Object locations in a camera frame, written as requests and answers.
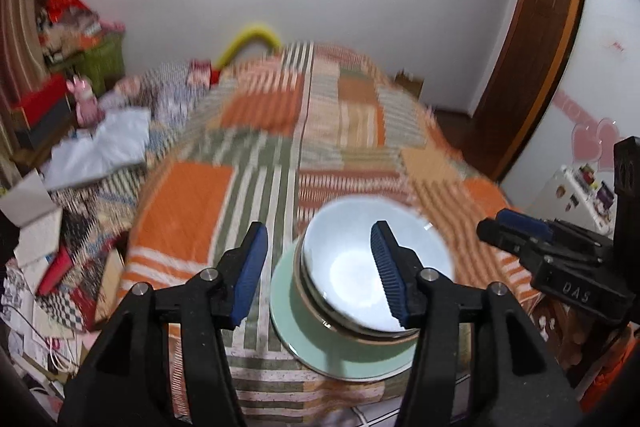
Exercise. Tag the pink rabbit toy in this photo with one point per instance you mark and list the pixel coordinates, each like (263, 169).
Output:
(85, 102)

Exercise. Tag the pink bowl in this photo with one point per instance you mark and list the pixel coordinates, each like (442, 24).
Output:
(308, 302)

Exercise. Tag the red box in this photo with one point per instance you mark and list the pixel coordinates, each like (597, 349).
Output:
(40, 99)

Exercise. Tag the striped curtain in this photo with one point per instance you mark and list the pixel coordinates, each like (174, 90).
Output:
(20, 57)

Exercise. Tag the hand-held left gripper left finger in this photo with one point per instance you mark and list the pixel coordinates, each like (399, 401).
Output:
(247, 277)

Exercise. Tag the red book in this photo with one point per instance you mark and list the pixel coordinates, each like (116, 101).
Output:
(55, 269)

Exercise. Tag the cardboard box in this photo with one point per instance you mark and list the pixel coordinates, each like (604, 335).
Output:
(410, 84)

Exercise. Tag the white card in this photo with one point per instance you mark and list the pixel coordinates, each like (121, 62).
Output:
(25, 199)

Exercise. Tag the grey box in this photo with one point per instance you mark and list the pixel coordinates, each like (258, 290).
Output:
(45, 129)

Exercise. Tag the white cloth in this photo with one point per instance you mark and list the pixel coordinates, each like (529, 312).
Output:
(100, 147)

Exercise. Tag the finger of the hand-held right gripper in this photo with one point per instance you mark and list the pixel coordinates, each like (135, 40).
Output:
(525, 223)
(505, 237)

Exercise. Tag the green plate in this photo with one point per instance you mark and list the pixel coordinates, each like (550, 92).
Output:
(310, 347)

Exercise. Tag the checkered patchwork quilt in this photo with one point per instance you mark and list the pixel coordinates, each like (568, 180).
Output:
(170, 92)

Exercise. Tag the white bowl with black spots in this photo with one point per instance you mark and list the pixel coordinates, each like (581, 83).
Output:
(345, 267)

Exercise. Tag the yellow foam tube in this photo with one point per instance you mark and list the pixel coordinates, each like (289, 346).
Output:
(250, 32)

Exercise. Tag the wooden door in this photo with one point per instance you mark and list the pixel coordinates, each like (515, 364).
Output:
(535, 67)

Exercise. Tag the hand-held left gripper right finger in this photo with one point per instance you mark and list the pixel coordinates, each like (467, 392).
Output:
(392, 277)

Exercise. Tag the white bedside cabinet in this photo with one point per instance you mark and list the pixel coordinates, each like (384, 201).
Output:
(555, 202)

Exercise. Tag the striped patchwork blanket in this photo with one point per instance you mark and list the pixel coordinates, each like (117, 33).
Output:
(260, 107)

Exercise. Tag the green storage box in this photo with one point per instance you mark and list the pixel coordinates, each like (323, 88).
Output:
(102, 64)

